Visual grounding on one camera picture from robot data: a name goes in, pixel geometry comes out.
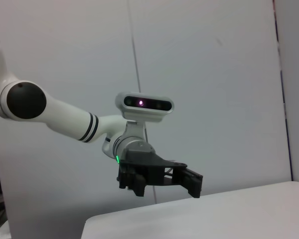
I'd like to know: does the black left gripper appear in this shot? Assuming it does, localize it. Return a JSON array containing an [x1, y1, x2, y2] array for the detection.
[[116, 143, 204, 199]]

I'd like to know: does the silver camera mount bracket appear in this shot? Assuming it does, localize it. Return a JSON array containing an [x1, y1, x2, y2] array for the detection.
[[124, 120, 148, 146]]

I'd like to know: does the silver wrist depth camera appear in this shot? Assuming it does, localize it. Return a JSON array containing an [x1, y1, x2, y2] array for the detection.
[[115, 92, 175, 123]]

